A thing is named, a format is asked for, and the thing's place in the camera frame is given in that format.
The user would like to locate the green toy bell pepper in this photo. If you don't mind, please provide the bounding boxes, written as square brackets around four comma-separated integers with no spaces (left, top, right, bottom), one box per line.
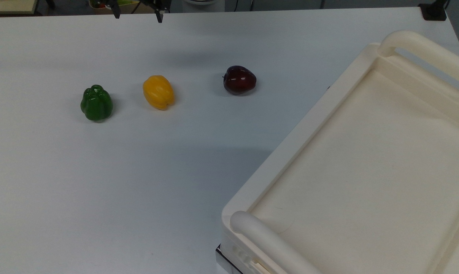
[80,84,114,122]

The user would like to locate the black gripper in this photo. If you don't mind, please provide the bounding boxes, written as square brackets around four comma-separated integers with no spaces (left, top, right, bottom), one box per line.
[111,0,172,24]

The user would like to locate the light wooden board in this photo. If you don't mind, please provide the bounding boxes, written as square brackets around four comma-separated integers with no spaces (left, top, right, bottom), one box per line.
[0,0,39,15]

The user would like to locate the yellow toy bell pepper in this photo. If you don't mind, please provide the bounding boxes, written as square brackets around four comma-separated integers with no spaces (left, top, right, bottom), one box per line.
[143,75,175,111]

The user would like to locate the cream plastic cabinet with handles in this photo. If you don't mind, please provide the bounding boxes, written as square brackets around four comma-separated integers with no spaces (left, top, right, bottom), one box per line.
[221,30,459,274]

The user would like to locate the dark red toy apple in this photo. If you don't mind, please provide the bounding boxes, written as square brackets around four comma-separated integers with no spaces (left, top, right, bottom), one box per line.
[223,65,257,96]

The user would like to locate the black table clamp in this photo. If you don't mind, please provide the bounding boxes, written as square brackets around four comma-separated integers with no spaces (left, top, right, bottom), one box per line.
[419,0,448,21]

